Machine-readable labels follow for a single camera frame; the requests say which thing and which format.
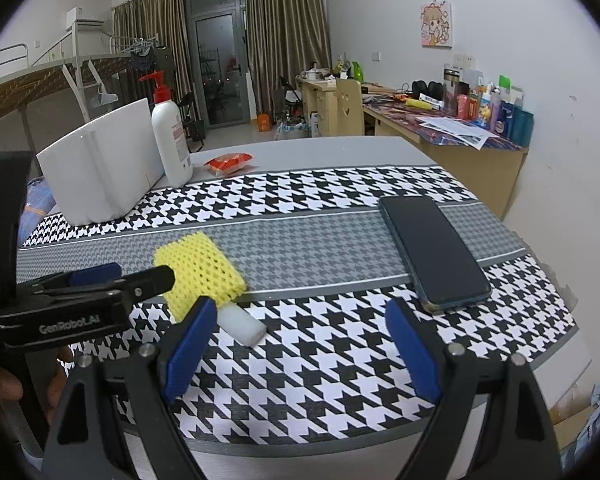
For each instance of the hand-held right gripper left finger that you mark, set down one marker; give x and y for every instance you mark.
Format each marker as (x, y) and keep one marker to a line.
(190, 350)

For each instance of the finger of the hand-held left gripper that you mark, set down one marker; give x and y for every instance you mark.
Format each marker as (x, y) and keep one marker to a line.
(150, 282)
(97, 274)

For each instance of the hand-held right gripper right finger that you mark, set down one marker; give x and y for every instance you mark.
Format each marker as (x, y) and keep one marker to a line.
(412, 350)

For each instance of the yellow foam net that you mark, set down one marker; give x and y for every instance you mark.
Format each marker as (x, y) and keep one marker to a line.
(200, 270)

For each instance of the white foam cylinder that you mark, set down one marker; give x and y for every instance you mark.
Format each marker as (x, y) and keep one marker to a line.
(240, 325)

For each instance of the white foam box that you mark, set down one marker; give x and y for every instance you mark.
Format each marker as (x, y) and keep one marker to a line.
(105, 160)

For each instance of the person's left hand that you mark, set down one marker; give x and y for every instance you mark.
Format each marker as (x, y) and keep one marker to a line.
(0, 385)

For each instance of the black white houndstooth tablecloth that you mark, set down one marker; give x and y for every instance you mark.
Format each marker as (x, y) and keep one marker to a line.
(330, 360)

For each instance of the folded blue quilt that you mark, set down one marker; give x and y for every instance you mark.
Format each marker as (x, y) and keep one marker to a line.
(35, 200)

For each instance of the black smartphone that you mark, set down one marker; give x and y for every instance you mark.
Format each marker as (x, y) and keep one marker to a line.
(430, 250)

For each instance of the white pump bottle red pump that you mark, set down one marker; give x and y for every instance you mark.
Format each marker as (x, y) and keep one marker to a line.
(170, 145)

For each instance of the red snack packet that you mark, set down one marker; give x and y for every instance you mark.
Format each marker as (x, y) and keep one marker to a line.
(230, 164)

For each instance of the black folding chair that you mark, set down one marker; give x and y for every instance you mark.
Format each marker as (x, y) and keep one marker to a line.
(195, 125)

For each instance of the wooden desk with printed mat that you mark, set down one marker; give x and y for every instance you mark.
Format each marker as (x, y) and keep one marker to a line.
(480, 170)

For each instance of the light blue cloth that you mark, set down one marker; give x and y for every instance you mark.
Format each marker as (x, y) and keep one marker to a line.
(592, 420)

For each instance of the orange bag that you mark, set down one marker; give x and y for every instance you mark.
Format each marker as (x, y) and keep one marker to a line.
(264, 122)

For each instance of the metal bunk bed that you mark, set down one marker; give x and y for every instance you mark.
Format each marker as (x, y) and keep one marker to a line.
(30, 85)

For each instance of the grey bucket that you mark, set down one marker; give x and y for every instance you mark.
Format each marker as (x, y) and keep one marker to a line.
(292, 131)

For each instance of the hanging dark clothes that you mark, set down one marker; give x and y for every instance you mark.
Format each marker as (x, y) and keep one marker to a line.
(145, 62)

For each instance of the white printed papers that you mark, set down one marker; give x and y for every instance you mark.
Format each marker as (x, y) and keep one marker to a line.
(455, 130)

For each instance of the white carton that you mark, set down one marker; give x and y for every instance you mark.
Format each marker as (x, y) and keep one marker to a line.
(316, 125)

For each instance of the glass balcony door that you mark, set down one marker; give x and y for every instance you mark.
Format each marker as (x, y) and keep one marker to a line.
(220, 60)

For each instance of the wooden desk with drawers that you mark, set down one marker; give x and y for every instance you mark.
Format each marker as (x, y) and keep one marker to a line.
(320, 105)

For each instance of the yellow tube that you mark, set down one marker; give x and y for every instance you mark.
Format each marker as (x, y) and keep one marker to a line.
(419, 104)

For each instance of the wooden smiley face chair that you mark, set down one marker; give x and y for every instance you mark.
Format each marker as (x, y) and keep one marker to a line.
(347, 110)

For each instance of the row of toiletry bottles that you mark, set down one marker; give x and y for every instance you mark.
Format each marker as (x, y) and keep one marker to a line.
(500, 115)

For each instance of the brown curtain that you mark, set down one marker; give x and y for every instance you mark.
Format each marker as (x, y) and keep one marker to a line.
(285, 35)
(150, 25)

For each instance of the white air conditioner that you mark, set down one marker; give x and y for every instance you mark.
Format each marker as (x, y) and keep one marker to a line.
(87, 17)

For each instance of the black headphones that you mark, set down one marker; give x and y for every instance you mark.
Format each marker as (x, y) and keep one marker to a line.
(427, 90)

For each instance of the green bag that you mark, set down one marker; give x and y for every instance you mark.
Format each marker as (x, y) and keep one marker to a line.
(358, 72)

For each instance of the white wall outlet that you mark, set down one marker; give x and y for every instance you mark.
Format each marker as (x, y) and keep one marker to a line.
(462, 61)

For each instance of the cartoon wall poster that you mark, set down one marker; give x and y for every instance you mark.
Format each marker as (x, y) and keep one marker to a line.
(436, 22)

